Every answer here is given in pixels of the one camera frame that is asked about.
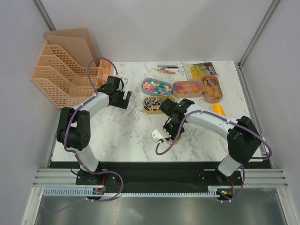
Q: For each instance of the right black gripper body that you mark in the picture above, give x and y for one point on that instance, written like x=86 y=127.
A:
x=172 y=128

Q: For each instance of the coloured pens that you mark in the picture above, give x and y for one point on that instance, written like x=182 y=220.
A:
x=167 y=69

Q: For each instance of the peach mesh file organizer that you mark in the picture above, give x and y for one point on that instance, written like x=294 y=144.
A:
x=69 y=67

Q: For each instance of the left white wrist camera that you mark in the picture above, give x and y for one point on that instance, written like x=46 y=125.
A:
x=123 y=83

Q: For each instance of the clear glass jar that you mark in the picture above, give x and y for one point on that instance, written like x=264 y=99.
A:
x=169 y=141

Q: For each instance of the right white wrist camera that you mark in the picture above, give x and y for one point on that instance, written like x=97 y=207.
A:
x=160 y=135

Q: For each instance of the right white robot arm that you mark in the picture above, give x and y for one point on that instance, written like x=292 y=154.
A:
x=242 y=137

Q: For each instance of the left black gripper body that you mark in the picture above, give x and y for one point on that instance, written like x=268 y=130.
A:
x=120 y=102

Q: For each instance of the tan tray of lollipops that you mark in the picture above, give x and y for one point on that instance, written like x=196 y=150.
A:
x=151 y=104

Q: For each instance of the grey tray of colourful candies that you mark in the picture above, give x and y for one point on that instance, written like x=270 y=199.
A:
x=155 y=87

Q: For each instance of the pink tray of gummy candies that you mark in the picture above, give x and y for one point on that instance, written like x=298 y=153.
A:
x=187 y=89

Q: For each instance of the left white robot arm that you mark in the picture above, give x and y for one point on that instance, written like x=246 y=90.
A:
x=74 y=131

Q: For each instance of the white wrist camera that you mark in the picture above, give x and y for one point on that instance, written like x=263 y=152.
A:
x=160 y=135
x=123 y=83

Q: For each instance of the aluminium frame rail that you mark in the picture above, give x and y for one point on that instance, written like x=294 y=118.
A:
x=254 y=178

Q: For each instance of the yellow plastic scoop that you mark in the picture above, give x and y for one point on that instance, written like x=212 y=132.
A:
x=217 y=108

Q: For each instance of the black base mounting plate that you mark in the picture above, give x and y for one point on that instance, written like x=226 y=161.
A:
x=112 y=167

